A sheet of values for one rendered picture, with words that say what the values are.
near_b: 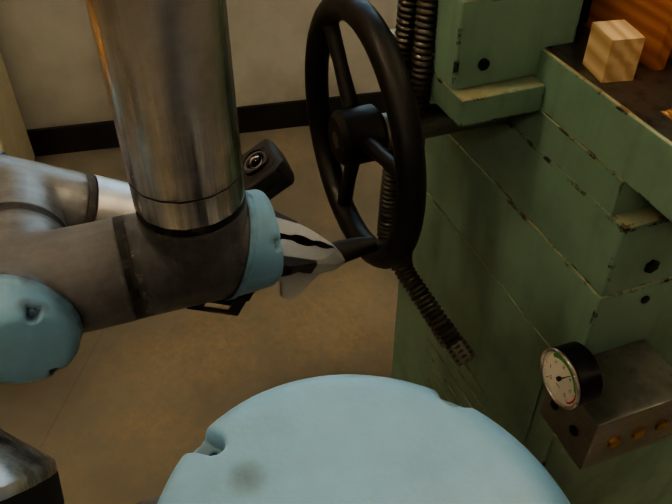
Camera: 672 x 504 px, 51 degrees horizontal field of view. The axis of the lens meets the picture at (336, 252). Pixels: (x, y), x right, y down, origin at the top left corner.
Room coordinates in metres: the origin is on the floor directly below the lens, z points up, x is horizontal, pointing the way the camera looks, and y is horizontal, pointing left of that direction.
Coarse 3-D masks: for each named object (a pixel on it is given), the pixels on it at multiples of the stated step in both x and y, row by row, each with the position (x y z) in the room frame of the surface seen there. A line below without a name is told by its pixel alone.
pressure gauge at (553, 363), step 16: (544, 352) 0.47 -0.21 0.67; (560, 352) 0.45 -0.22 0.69; (576, 352) 0.45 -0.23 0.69; (544, 368) 0.46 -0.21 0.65; (560, 368) 0.45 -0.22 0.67; (576, 368) 0.43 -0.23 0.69; (592, 368) 0.43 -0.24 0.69; (544, 384) 0.45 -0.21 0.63; (560, 384) 0.44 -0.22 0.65; (576, 384) 0.42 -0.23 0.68; (592, 384) 0.42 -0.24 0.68; (560, 400) 0.43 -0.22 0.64; (576, 400) 0.41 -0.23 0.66; (592, 400) 0.42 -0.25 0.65
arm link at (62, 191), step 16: (0, 160) 0.44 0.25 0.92; (16, 160) 0.45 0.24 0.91; (0, 176) 0.43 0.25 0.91; (16, 176) 0.43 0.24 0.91; (32, 176) 0.44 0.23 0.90; (48, 176) 0.45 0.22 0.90; (64, 176) 0.45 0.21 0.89; (80, 176) 0.46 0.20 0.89; (0, 192) 0.41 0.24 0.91; (16, 192) 0.41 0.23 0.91; (32, 192) 0.42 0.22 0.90; (48, 192) 0.43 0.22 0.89; (64, 192) 0.44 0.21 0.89; (80, 192) 0.45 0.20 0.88; (96, 192) 0.45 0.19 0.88; (48, 208) 0.41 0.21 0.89; (64, 208) 0.43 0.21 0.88; (80, 208) 0.43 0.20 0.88; (96, 208) 0.44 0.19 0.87
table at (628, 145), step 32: (576, 32) 0.70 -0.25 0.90; (544, 64) 0.65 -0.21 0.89; (576, 64) 0.63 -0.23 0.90; (640, 64) 0.63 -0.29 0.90; (448, 96) 0.64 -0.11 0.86; (480, 96) 0.62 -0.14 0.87; (512, 96) 0.63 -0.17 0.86; (544, 96) 0.64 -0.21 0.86; (576, 96) 0.60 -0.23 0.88; (608, 96) 0.57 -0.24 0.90; (640, 96) 0.57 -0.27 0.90; (576, 128) 0.59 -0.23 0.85; (608, 128) 0.55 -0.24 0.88; (640, 128) 0.52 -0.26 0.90; (608, 160) 0.54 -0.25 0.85; (640, 160) 0.51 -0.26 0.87; (640, 192) 0.50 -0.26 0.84
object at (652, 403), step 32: (608, 352) 0.51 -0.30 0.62; (640, 352) 0.51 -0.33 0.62; (608, 384) 0.47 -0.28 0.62; (640, 384) 0.47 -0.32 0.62; (544, 416) 0.48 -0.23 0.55; (576, 416) 0.44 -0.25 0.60; (608, 416) 0.43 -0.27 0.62; (640, 416) 0.43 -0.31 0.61; (576, 448) 0.43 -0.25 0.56; (608, 448) 0.42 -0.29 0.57
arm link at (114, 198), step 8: (96, 176) 0.47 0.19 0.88; (104, 184) 0.47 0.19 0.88; (112, 184) 0.47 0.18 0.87; (120, 184) 0.48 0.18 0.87; (128, 184) 0.48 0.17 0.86; (104, 192) 0.46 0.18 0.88; (112, 192) 0.46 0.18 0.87; (120, 192) 0.46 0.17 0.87; (128, 192) 0.47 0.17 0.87; (104, 200) 0.45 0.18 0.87; (112, 200) 0.45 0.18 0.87; (120, 200) 0.46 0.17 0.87; (128, 200) 0.46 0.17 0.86; (104, 208) 0.44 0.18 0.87; (112, 208) 0.45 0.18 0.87; (120, 208) 0.45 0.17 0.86; (128, 208) 0.45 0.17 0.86; (96, 216) 0.44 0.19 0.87; (104, 216) 0.44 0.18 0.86; (112, 216) 0.44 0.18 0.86
